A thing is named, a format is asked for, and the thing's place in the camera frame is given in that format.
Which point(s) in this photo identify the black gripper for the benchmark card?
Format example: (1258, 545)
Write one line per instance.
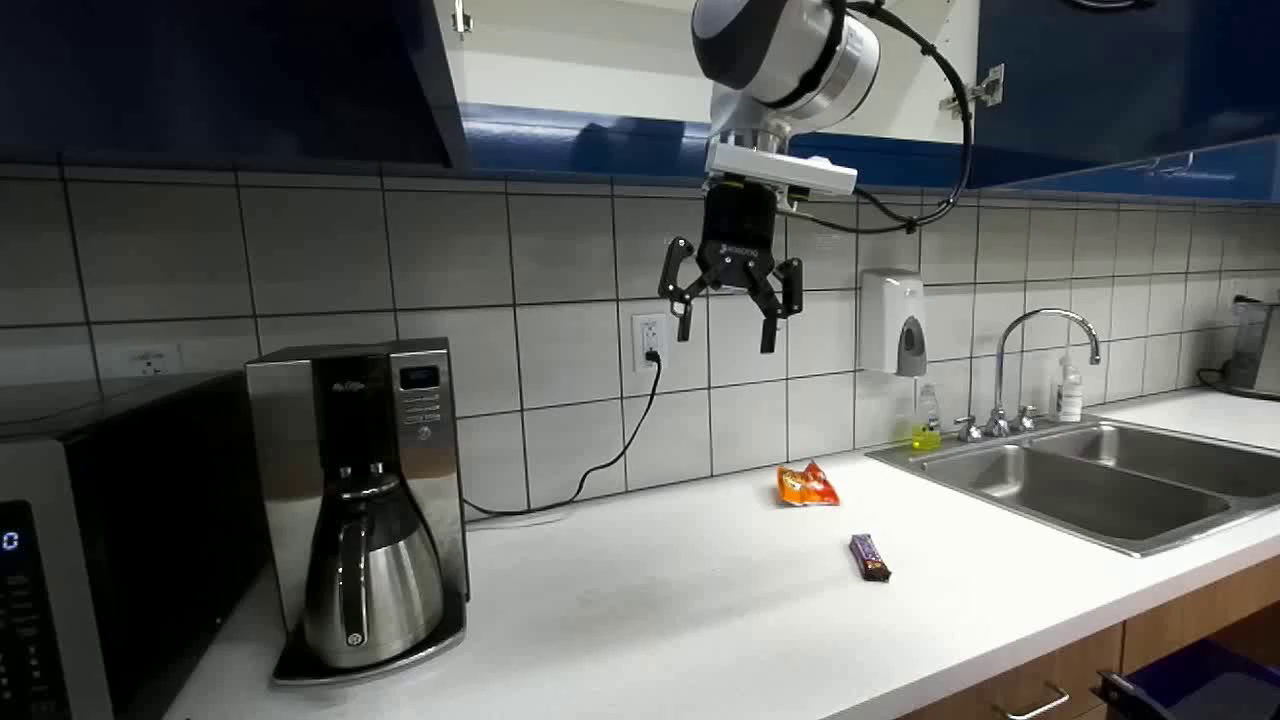
(732, 250)

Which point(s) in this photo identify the brown chocolate bar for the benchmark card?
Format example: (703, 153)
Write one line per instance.
(870, 560)

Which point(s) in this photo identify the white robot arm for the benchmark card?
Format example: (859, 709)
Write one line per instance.
(778, 68)

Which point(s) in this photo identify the blue upper cabinet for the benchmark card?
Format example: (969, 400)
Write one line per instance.
(1106, 82)

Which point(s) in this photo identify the white soap dispenser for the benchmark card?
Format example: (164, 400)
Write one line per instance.
(892, 334)

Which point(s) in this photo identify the orange snack packet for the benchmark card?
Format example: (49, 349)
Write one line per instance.
(807, 484)

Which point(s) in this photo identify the yellow dish soap bottle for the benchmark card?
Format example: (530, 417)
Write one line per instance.
(922, 433)

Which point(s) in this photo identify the chrome sink faucet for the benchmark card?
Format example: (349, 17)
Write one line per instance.
(1035, 358)

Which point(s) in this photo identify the steel coffee maker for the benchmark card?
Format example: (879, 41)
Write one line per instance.
(364, 513)

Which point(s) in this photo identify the stainless steel double sink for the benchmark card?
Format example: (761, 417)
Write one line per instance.
(1118, 484)

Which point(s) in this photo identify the black microwave oven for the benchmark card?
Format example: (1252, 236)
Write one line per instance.
(129, 528)

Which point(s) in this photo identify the white wall outlet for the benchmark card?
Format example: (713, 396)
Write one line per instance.
(648, 337)

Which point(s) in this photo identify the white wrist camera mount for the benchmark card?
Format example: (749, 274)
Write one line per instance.
(781, 171)

